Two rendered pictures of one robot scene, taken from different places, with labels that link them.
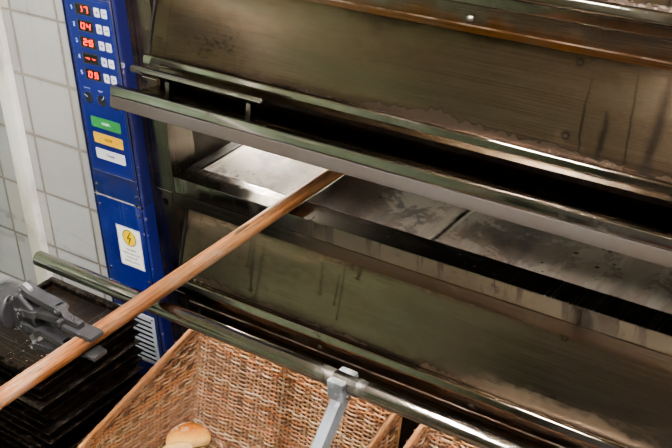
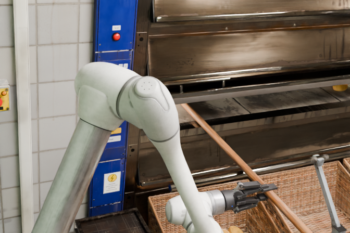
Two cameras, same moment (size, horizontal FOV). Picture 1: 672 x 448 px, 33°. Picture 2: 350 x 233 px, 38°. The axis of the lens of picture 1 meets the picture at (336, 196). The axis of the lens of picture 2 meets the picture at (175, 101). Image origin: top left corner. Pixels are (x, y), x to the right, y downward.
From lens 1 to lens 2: 239 cm
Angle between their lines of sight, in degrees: 57
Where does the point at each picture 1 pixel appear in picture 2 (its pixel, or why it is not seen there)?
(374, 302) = (233, 146)
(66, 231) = not seen: hidden behind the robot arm
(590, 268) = (290, 101)
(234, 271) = not seen: hidden behind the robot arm
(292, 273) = (197, 153)
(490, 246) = (264, 107)
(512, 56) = (301, 35)
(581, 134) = (324, 53)
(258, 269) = not seen: hidden behind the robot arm
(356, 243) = (233, 125)
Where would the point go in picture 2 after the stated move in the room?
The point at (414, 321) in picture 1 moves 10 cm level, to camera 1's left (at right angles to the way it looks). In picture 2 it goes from (249, 145) to (242, 154)
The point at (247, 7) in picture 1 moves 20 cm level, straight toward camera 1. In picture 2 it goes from (197, 43) to (241, 54)
